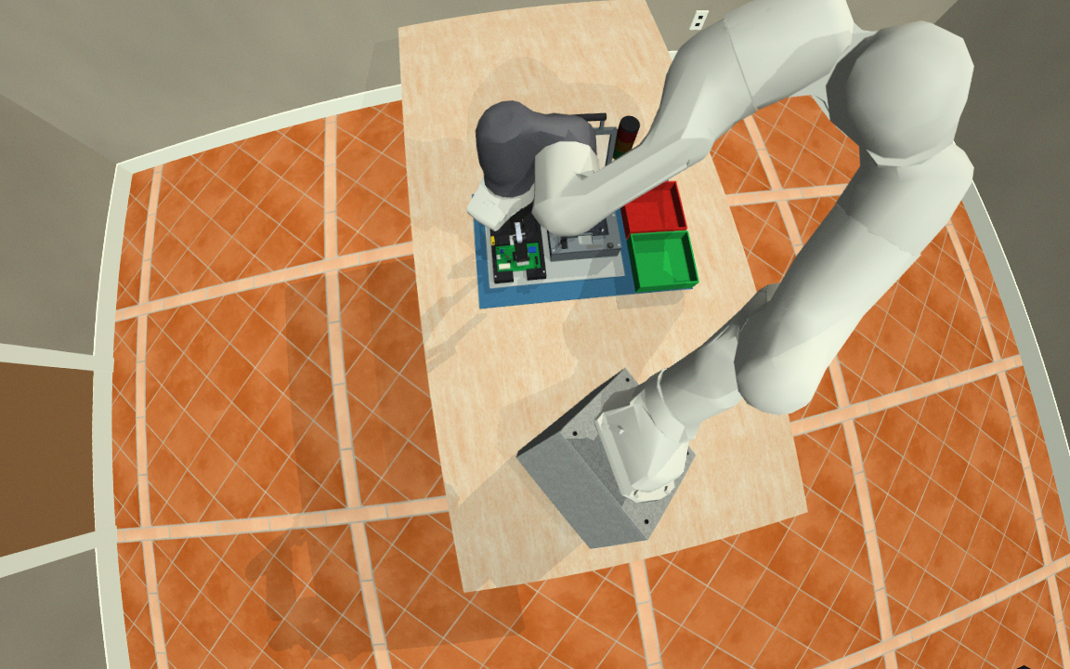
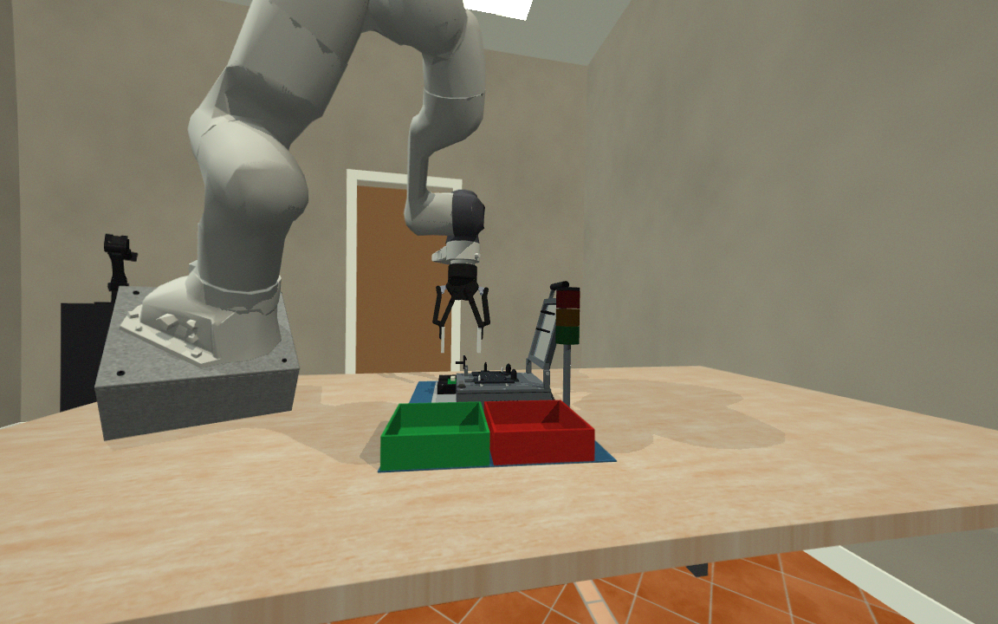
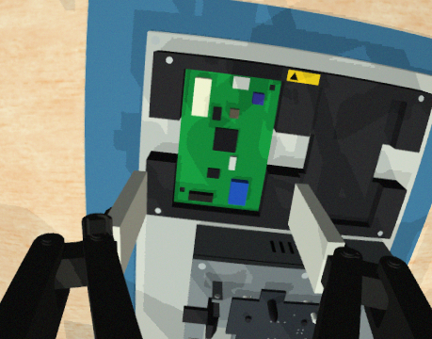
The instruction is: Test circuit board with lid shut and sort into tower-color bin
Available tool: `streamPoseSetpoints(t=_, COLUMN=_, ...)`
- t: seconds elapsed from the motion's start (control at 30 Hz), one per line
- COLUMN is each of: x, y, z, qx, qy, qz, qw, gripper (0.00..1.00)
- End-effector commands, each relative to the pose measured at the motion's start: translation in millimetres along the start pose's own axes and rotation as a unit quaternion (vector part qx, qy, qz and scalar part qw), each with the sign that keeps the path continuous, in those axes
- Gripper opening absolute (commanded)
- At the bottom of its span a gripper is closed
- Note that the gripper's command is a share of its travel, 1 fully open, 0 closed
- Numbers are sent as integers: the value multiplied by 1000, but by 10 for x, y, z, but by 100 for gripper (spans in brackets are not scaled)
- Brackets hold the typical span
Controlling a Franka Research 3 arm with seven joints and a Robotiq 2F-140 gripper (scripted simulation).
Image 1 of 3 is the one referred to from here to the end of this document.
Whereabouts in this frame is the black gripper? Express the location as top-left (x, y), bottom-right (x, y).
top-left (507, 201), bottom-right (533, 267)

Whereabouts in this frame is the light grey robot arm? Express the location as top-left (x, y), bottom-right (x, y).
top-left (467, 0), bottom-right (974, 503)

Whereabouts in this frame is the green circuit board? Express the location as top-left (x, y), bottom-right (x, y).
top-left (496, 243), bottom-right (541, 272)

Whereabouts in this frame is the green open-top bin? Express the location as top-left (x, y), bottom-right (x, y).
top-left (627, 230), bottom-right (699, 293)

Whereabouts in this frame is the red open bin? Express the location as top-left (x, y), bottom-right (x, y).
top-left (620, 181), bottom-right (687, 239)

